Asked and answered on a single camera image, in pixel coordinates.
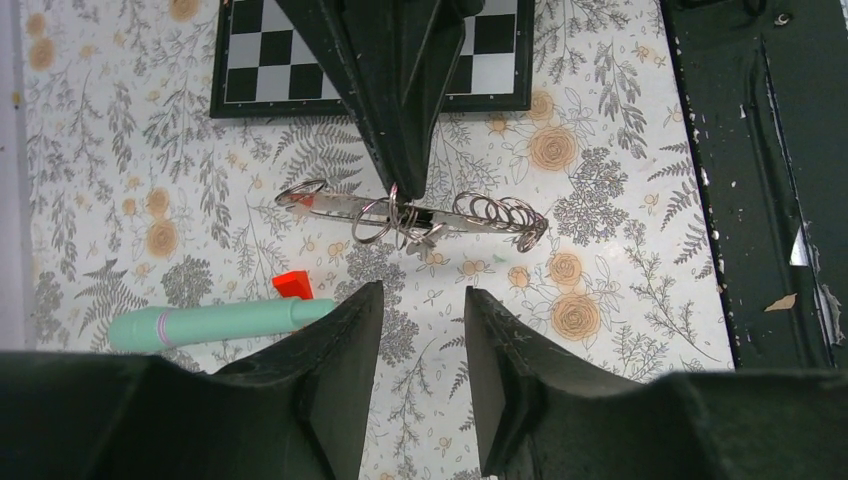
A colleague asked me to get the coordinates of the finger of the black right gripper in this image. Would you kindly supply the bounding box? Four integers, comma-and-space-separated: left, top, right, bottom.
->
279, 0, 467, 200

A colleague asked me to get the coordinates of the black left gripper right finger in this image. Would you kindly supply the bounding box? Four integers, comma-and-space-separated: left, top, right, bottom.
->
464, 287, 847, 479

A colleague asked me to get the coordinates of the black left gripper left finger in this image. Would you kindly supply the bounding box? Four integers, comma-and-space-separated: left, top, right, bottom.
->
1, 281, 384, 479

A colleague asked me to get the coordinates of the silver carabiner keyring with chain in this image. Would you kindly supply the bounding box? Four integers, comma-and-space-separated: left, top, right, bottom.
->
274, 179, 549, 258

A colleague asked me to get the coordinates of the black key tag with key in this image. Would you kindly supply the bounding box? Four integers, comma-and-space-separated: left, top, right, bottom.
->
396, 207, 446, 260

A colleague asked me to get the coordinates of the red rolling pin stand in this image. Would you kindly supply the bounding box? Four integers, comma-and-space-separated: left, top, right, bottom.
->
271, 270, 314, 300

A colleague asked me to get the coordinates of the black white checkerboard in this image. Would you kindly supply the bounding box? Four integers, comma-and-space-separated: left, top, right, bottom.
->
210, 0, 535, 119

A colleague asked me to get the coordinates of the teal rolling pin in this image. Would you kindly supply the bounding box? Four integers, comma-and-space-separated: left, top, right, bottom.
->
108, 297, 336, 353

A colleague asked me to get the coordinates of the floral patterned table mat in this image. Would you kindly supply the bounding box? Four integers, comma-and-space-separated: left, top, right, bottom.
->
17, 1, 732, 479

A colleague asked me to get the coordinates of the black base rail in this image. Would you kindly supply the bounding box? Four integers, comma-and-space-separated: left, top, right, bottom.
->
660, 1, 847, 370

